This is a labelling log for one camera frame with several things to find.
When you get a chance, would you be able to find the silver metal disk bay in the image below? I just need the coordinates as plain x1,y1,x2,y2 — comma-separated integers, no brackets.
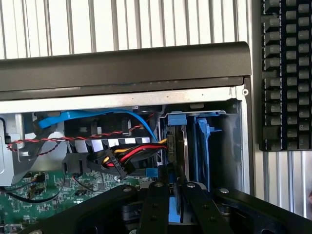
157,107,245,193

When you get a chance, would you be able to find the blue data connector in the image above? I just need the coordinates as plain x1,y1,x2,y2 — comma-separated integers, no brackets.
145,167,159,179

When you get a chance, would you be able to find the green motherboard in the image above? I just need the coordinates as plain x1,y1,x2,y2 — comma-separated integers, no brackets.
0,168,160,234

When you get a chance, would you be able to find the black and silver PC case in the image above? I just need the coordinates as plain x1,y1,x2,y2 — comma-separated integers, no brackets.
0,41,255,234

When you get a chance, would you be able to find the silver metal drive cage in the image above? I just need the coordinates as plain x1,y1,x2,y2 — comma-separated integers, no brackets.
0,111,67,187

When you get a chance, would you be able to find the black keyboard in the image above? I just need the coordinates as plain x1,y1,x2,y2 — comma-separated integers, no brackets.
258,0,312,152

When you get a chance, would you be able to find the yellow red black power wire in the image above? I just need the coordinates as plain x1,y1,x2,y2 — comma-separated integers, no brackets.
86,130,176,179

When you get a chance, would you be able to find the empty blue disk bracket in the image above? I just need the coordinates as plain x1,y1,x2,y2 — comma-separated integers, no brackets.
192,114,223,184

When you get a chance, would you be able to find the red and black twisted wire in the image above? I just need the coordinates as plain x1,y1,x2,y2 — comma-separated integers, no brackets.
6,113,156,157

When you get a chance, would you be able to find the thin black wire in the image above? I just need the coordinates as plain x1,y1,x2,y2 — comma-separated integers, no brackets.
0,184,62,203

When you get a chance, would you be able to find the blue flat data wire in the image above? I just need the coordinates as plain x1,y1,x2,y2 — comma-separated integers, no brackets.
38,108,159,143

